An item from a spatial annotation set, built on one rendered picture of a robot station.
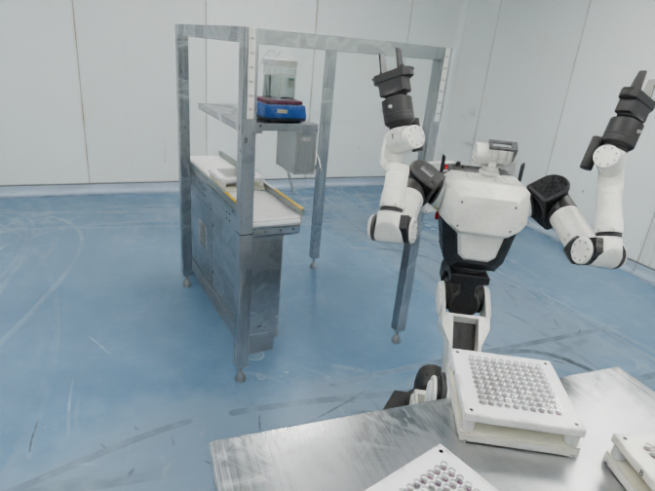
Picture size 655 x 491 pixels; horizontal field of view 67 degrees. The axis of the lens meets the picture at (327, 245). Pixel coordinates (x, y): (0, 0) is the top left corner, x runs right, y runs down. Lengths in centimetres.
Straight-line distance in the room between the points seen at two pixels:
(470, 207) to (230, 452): 100
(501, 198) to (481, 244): 16
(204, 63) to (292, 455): 482
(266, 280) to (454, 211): 128
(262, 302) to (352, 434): 163
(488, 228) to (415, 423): 72
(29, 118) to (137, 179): 110
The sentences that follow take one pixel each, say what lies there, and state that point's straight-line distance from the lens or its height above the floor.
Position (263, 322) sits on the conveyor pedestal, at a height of 19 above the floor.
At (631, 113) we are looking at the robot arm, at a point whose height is 150.
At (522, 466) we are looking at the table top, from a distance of 115.
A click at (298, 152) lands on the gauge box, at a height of 114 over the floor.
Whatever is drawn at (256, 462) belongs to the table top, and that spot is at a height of 86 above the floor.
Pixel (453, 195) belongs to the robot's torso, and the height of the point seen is 120.
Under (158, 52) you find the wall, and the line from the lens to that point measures 545.
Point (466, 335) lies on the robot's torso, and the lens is 176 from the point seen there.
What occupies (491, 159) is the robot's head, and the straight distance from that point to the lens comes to 164.
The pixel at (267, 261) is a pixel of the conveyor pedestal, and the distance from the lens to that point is 255.
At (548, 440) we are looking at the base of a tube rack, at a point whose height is 88.
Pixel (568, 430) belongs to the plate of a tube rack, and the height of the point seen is 92.
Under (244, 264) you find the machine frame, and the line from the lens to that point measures 227.
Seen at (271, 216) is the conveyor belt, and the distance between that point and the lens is 235.
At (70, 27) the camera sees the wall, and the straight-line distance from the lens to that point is 542.
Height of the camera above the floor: 160
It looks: 22 degrees down
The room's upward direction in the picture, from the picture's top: 5 degrees clockwise
